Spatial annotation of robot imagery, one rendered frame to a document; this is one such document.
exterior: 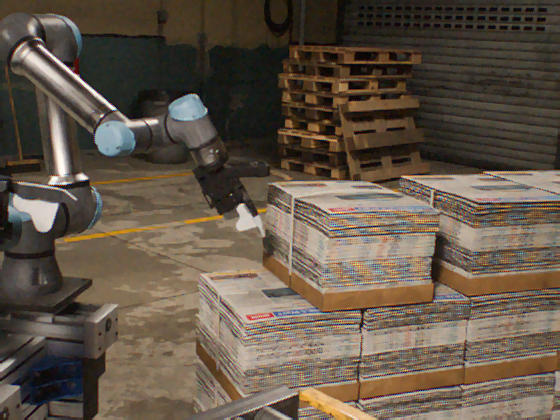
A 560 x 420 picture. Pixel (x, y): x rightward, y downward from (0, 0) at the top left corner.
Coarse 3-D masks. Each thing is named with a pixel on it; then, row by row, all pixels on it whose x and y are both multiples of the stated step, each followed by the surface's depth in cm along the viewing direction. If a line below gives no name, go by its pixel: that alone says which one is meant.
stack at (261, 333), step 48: (240, 288) 202; (288, 288) 203; (240, 336) 183; (288, 336) 184; (336, 336) 189; (384, 336) 195; (432, 336) 200; (480, 336) 206; (528, 336) 211; (240, 384) 185; (288, 384) 187; (336, 384) 192; (480, 384) 208; (528, 384) 214
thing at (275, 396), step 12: (252, 396) 149; (264, 396) 149; (276, 396) 149; (288, 396) 150; (216, 408) 144; (228, 408) 144; (240, 408) 144; (252, 408) 144; (276, 408) 148; (288, 408) 150
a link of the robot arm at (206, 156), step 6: (216, 144) 185; (222, 144) 187; (198, 150) 184; (204, 150) 184; (210, 150) 184; (216, 150) 185; (222, 150) 187; (192, 156) 188; (198, 156) 185; (204, 156) 185; (210, 156) 185; (216, 156) 185; (222, 156) 187; (198, 162) 187; (204, 162) 186; (210, 162) 185; (216, 162) 186
